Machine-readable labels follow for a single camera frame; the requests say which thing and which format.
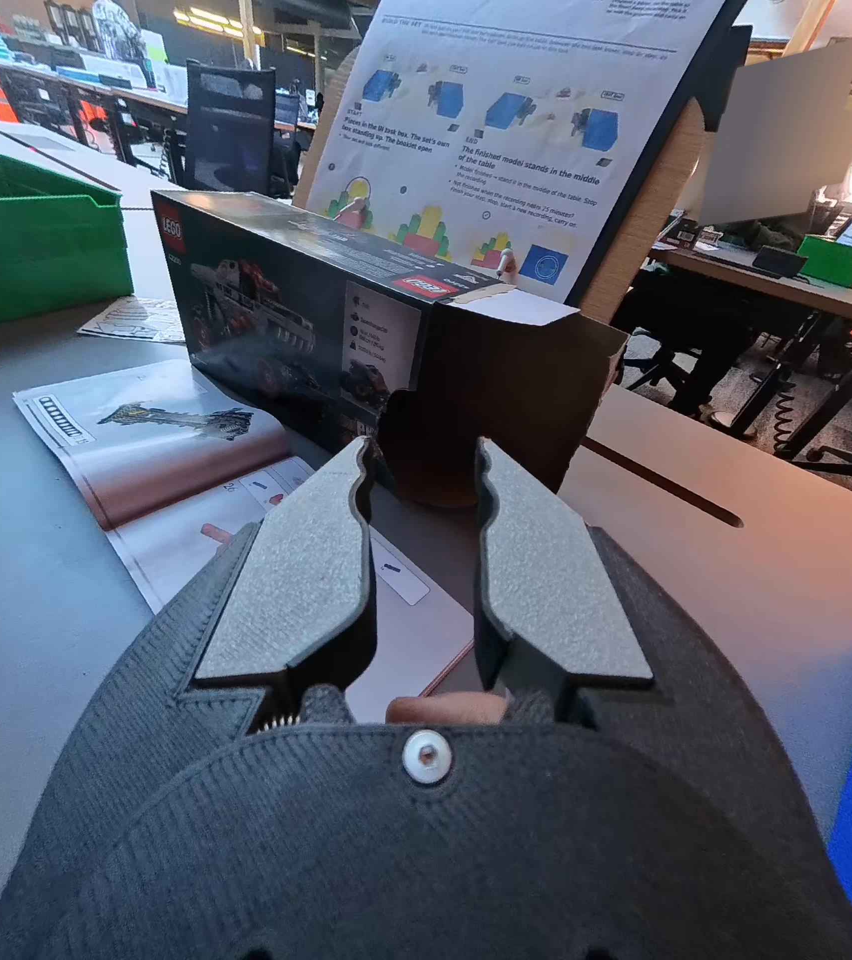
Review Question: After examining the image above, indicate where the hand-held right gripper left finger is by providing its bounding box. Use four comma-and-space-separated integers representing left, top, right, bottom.
193, 437, 379, 688

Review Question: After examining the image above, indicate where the dark bag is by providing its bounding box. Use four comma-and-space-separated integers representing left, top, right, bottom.
150, 189, 629, 510

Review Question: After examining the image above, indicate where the small green bin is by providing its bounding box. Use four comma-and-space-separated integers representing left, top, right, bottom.
798, 234, 852, 288

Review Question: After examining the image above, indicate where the cardboard sheet stand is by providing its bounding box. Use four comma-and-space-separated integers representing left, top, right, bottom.
294, 24, 753, 325

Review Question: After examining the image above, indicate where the sticker sheet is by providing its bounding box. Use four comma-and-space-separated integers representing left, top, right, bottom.
77, 294, 187, 344

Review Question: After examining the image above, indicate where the printed task instruction sheet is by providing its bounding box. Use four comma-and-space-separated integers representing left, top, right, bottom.
306, 0, 730, 305

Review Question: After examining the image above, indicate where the green plastic bin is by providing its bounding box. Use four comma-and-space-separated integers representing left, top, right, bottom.
0, 152, 134, 333

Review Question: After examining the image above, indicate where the black office chair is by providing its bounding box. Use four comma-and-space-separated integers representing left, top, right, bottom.
184, 60, 278, 198

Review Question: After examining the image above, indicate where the white divider panel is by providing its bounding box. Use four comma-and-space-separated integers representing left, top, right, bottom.
699, 36, 852, 226

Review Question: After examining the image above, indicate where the black coiled cable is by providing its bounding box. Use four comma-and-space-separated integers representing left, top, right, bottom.
773, 371, 811, 455

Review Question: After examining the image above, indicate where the person's right hand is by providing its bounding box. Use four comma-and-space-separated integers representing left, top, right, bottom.
387, 693, 511, 726

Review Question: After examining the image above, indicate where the lego instruction booklet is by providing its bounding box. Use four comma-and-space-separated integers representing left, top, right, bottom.
13, 360, 475, 699

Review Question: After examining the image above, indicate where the black device on desk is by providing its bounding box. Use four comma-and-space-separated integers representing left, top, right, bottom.
754, 245, 809, 280

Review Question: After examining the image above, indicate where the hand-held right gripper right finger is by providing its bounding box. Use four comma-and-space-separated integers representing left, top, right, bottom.
473, 437, 656, 695

